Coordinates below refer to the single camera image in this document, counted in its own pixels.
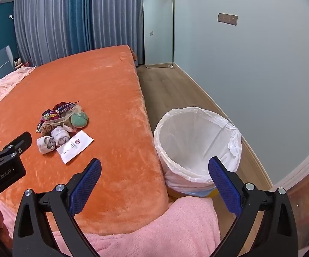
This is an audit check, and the pink fleece blanket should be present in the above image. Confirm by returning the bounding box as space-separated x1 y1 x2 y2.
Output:
0 196 222 257

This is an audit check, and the white paper packet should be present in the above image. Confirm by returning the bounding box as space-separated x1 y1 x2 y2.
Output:
56 130 94 164

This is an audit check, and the white grey rolled sock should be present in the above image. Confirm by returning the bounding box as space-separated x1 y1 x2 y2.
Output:
37 136 56 155

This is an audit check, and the brown wall switch panel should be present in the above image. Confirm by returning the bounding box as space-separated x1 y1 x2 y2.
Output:
218 13 239 26

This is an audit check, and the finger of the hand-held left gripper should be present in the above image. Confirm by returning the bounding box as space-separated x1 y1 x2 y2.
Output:
3 132 32 157

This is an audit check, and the beige mesh bag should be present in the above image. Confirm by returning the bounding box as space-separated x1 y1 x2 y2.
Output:
40 106 84 133

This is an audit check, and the green round pad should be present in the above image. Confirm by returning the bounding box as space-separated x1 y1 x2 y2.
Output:
71 112 89 128

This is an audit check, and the standing floor mirror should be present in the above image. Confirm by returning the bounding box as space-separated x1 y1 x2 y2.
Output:
143 0 174 69

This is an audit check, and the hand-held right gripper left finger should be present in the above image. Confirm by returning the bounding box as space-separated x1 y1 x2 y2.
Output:
12 158 102 257

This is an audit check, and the orange plush blanket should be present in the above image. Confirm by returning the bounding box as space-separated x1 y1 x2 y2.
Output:
0 45 171 235

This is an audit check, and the blue curtain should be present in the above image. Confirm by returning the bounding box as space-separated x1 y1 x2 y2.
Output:
68 0 94 52

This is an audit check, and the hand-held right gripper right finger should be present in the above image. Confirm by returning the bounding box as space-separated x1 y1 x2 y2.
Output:
208 156 299 257

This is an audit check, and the pink lace quilt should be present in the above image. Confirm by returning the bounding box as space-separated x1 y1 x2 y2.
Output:
0 66 36 126

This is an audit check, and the white lined trash bin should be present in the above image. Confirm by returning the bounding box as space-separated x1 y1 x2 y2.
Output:
154 106 243 190

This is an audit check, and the grey curtain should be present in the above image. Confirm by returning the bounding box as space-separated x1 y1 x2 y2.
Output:
13 0 72 67
89 0 161 51

